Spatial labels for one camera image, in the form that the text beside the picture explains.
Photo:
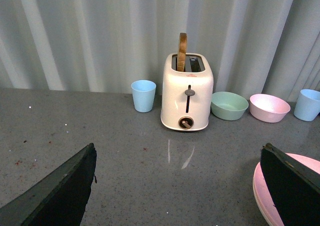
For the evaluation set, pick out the white plate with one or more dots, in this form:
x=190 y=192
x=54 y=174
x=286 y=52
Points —
x=263 y=200

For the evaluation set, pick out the brown bread slice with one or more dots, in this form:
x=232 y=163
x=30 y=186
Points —
x=182 y=49

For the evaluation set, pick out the light blue cup right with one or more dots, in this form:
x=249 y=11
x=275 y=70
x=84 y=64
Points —
x=308 y=105

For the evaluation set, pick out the cream white toaster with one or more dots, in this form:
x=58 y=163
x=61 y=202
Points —
x=187 y=95

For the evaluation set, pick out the light blue cup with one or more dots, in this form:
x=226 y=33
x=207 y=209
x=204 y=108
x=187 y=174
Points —
x=143 y=93
x=308 y=105

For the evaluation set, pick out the light blue cup left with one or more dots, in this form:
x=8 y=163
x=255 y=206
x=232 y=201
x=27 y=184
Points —
x=143 y=93

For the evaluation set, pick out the pink bowl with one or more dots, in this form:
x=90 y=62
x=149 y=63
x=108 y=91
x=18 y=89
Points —
x=268 y=108

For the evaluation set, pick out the pink plate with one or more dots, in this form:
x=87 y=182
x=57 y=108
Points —
x=259 y=179

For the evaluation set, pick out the green bowl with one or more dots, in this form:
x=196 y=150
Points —
x=228 y=106

